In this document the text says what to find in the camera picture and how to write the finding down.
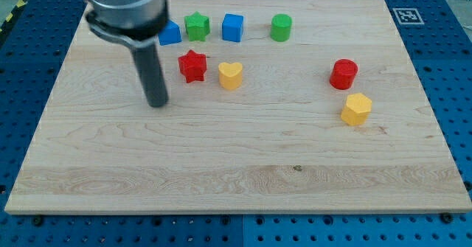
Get blue wedge block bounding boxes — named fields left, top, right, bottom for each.
left=158, top=20, right=182, bottom=46

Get yellow hexagon block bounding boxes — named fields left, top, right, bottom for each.
left=341, top=93, right=372, bottom=126

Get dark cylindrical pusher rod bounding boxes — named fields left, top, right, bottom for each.
left=131, top=44, right=169, bottom=108

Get white fiducial marker tag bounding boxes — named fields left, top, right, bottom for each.
left=393, top=7, right=424, bottom=25

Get green cylinder block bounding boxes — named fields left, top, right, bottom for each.
left=270, top=13, right=292, bottom=42

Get yellow heart block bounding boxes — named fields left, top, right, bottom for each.
left=218, top=62, right=243, bottom=91

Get red star block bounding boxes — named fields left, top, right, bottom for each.
left=178, top=50, right=207, bottom=83

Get red cylinder block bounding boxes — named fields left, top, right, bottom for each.
left=329, top=58, right=358, bottom=90

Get light wooden board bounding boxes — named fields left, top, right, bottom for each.
left=5, top=0, right=471, bottom=215

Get blue cube block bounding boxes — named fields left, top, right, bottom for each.
left=222, top=13, right=244, bottom=42

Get green star block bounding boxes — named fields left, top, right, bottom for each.
left=184, top=11, right=210, bottom=41

